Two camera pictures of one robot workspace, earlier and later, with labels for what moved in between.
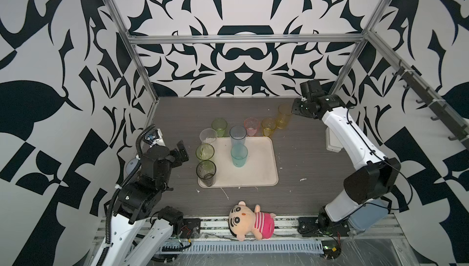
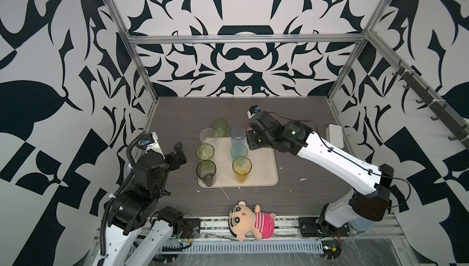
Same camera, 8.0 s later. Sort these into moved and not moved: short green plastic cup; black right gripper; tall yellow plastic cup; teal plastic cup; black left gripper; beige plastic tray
Moved: tall yellow plastic cup; black right gripper
Not moved: beige plastic tray; teal plastic cup; short green plastic cup; black left gripper
